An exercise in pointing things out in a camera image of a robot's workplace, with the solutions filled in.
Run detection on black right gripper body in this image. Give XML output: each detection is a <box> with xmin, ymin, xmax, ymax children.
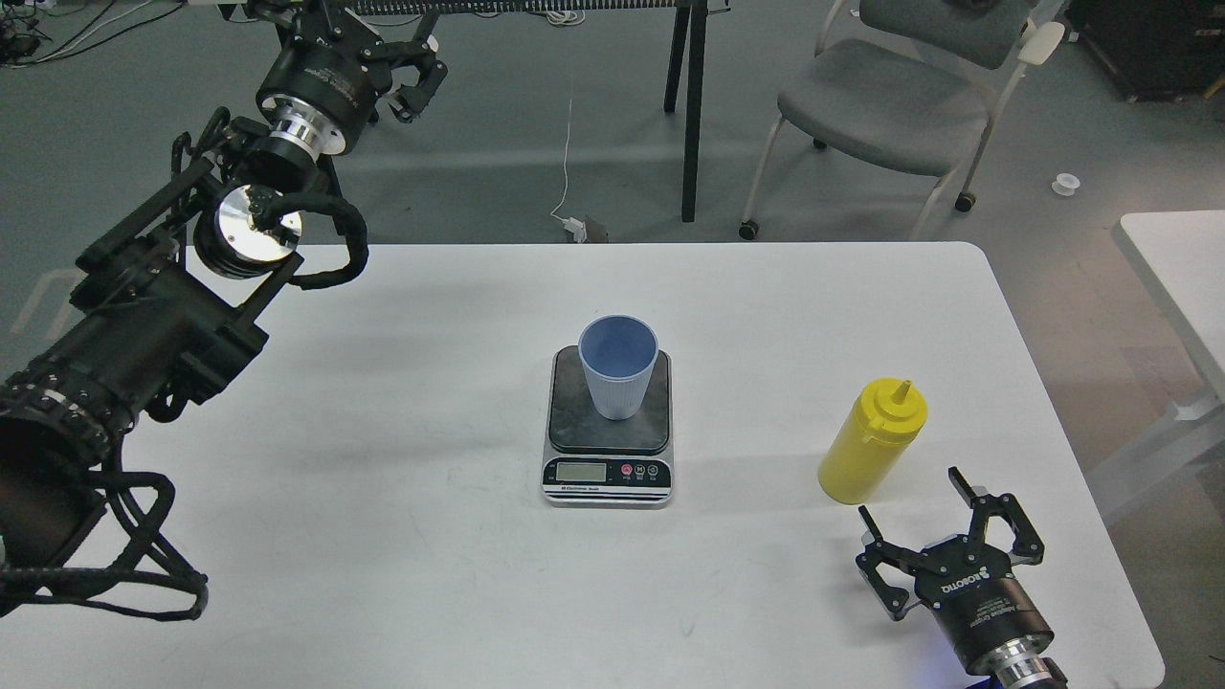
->
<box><xmin>915</xmin><ymin>536</ymin><xmax>1055</xmax><ymax>676</ymax></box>

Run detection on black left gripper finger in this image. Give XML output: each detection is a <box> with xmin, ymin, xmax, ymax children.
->
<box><xmin>363</xmin><ymin>18</ymin><xmax>448</xmax><ymax>123</ymax></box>
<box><xmin>244</xmin><ymin>1</ymin><xmax>348</xmax><ymax>49</ymax></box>

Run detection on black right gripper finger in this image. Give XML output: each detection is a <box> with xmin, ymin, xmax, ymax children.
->
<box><xmin>855</xmin><ymin>505</ymin><xmax>933</xmax><ymax>622</ymax></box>
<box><xmin>947</xmin><ymin>467</ymin><xmax>1046</xmax><ymax>575</ymax></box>

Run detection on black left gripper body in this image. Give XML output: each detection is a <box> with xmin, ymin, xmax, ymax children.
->
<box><xmin>256</xmin><ymin>31</ymin><xmax>390</xmax><ymax>156</ymax></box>

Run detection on yellow squeeze bottle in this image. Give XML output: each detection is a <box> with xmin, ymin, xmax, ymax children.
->
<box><xmin>817</xmin><ymin>378</ymin><xmax>929</xmax><ymax>504</ymax></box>

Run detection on blue ribbed plastic cup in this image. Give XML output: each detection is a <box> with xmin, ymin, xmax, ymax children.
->
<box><xmin>577</xmin><ymin>315</ymin><xmax>659</xmax><ymax>421</ymax></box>

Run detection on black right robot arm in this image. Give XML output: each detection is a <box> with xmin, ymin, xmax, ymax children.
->
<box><xmin>855</xmin><ymin>467</ymin><xmax>1068</xmax><ymax>688</ymax></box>

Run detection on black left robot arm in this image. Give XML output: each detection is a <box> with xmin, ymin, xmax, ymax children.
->
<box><xmin>1</xmin><ymin>1</ymin><xmax>447</xmax><ymax>622</ymax></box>

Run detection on digital kitchen scale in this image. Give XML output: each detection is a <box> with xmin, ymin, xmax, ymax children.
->
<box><xmin>540</xmin><ymin>345</ymin><xmax>677</xmax><ymax>508</ymax></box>

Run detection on white plastic spool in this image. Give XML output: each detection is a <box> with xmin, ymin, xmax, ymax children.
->
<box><xmin>1050</xmin><ymin>170</ymin><xmax>1080</xmax><ymax>199</ymax></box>

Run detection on grey office chair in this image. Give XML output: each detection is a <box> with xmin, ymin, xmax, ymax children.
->
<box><xmin>739</xmin><ymin>1</ymin><xmax>1066</xmax><ymax>240</ymax></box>

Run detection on black cabinet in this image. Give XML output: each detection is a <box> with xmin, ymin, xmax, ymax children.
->
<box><xmin>1066</xmin><ymin>1</ymin><xmax>1224</xmax><ymax>103</ymax></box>

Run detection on white cable with plug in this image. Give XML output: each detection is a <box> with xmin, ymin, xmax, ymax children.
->
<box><xmin>550</xmin><ymin>77</ymin><xmax>611</xmax><ymax>243</ymax></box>

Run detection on black metal table frame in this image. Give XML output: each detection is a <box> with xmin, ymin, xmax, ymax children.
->
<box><xmin>217</xmin><ymin>0</ymin><xmax>734</xmax><ymax>235</ymax></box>

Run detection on floor cables bundle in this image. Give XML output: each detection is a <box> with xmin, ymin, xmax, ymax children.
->
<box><xmin>0</xmin><ymin>0</ymin><xmax>187</xmax><ymax>66</ymax></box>

